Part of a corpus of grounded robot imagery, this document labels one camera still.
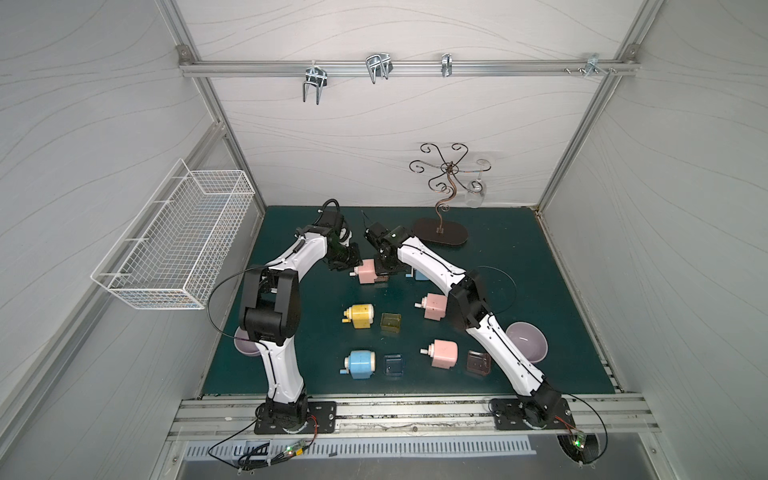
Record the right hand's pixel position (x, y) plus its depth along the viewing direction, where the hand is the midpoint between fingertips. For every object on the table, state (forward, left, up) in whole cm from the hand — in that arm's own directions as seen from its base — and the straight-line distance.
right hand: (384, 269), depth 101 cm
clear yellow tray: (-19, -3, -2) cm, 19 cm away
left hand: (-2, +7, +6) cm, 10 cm away
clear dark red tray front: (-29, -28, -2) cm, 41 cm away
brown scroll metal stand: (+18, -17, 0) cm, 24 cm away
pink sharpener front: (-29, -18, +5) cm, 35 cm away
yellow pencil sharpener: (-20, +5, +6) cm, 21 cm away
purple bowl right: (-23, -44, 0) cm, 49 cm away
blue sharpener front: (-33, +4, +6) cm, 34 cm away
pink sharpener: (-5, +5, +6) cm, 9 cm away
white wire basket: (-18, +48, +30) cm, 59 cm away
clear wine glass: (+23, -31, +16) cm, 42 cm away
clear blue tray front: (-31, -5, -2) cm, 31 cm away
